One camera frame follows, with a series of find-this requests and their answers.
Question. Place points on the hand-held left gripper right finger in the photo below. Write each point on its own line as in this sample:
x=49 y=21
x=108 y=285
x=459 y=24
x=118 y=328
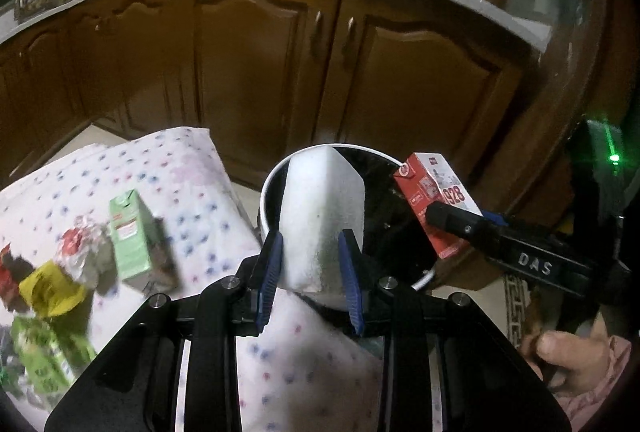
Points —
x=350 y=282

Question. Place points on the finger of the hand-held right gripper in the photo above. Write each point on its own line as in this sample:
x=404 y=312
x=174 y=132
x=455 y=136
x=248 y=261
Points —
x=462 y=226

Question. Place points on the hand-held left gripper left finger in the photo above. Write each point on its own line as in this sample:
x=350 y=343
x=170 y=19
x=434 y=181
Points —
x=268 y=282

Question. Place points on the red carton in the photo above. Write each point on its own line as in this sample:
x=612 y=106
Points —
x=419 y=187

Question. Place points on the white bin with black bag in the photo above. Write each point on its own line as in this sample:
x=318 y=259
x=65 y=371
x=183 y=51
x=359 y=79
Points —
x=395 y=232

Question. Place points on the white foam block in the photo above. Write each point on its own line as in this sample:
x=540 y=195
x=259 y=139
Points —
x=320 y=212

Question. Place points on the person's right forearm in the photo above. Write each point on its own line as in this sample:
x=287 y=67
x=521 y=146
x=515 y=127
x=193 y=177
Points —
x=605 y=407

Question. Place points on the person's right hand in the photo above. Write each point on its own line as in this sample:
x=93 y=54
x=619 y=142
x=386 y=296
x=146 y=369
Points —
x=565 y=357

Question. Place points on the patterned floor rug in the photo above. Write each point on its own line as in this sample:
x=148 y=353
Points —
x=517 y=307

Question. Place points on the polka dot tablecloth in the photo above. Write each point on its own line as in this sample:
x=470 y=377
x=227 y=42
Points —
x=190 y=192

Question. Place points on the brown wooden cabinet door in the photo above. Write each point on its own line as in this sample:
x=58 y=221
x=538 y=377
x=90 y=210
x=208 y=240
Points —
x=135 y=66
x=425 y=86
x=35 y=96
x=250 y=71

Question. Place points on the light green carton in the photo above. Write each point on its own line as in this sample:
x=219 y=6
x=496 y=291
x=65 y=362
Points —
x=131 y=237

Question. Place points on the crumpled white red wrapper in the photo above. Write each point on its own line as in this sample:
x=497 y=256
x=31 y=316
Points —
x=80 y=252

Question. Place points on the crumpled yellow wrapper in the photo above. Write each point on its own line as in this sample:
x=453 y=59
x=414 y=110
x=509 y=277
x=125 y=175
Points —
x=50 y=289

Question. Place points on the bright green printed box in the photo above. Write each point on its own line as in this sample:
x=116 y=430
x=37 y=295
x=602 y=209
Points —
x=47 y=354

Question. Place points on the dark red wrapper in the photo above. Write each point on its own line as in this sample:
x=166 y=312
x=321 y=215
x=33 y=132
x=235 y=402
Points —
x=11 y=277

